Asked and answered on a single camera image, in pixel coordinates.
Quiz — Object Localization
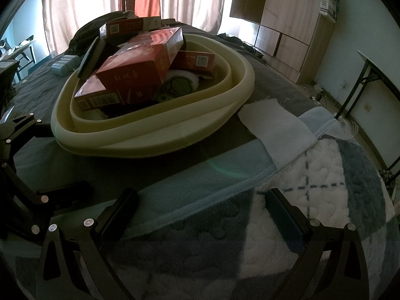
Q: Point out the black floor cable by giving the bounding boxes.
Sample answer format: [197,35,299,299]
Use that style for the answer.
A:
[308,83,341,107]

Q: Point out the light blue box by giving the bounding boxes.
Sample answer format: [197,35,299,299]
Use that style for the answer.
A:
[51,54,81,76]

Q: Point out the red box with code label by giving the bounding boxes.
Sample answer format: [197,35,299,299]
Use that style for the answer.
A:
[169,50,217,77]
[99,17,162,40]

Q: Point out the red box with barcode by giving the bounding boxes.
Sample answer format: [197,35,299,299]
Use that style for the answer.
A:
[74,70,123,112]

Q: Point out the dark box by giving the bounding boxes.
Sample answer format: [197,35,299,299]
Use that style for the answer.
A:
[77,37,105,79]

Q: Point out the white hanging bag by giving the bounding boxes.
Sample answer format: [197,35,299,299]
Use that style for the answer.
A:
[319,0,342,23]

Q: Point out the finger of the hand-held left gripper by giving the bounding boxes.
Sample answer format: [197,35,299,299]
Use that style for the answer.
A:
[0,162,95,245]
[12,114,54,146]

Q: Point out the white sock in basin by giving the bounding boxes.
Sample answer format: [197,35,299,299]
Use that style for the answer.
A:
[155,69,205,102]

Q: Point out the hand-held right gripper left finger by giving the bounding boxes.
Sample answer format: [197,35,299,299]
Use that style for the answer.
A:
[41,189,140,300]

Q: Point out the white curtain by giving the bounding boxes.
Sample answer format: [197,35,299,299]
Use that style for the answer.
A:
[42,0,238,57]

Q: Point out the white cloth patch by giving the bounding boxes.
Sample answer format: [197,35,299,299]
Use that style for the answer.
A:
[238,98,317,170]

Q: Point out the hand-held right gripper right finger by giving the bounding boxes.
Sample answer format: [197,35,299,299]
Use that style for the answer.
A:
[265,189,369,300]

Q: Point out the large red carton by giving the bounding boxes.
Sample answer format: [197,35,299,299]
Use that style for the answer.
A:
[96,26,184,105]

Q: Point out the wooden wardrobe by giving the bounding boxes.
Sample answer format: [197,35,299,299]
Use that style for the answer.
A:
[229,0,344,83]

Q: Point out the blue white printed blanket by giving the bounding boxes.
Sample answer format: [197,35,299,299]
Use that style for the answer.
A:
[0,106,396,300]

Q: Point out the black folding table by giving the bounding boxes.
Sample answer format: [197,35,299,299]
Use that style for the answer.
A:
[345,50,400,191]

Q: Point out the cream plastic basin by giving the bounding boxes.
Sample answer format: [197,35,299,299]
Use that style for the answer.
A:
[50,34,255,158]

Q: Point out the white folding table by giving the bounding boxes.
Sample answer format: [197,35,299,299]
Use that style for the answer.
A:
[0,36,36,83]

